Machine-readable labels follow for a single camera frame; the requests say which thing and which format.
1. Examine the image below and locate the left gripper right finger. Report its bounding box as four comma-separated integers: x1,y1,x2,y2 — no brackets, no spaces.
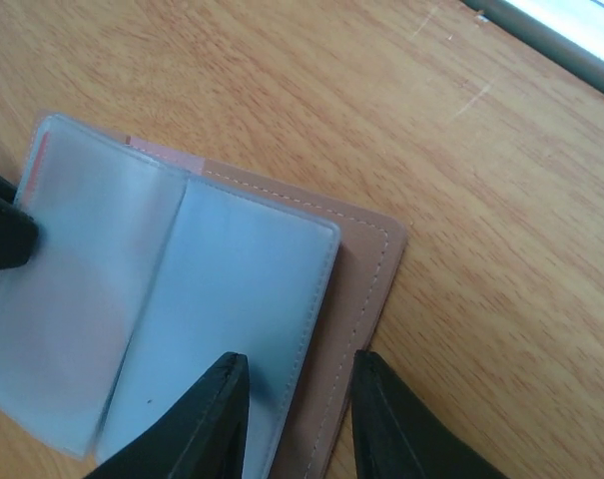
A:
350,350,504,479

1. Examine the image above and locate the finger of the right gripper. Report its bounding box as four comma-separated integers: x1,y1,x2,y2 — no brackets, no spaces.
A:
0,176,39,270

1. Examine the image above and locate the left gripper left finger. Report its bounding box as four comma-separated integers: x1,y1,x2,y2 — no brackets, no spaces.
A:
88,352,250,479

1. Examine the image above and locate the pink leather card holder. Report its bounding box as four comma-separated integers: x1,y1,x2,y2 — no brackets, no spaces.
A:
0,114,407,478

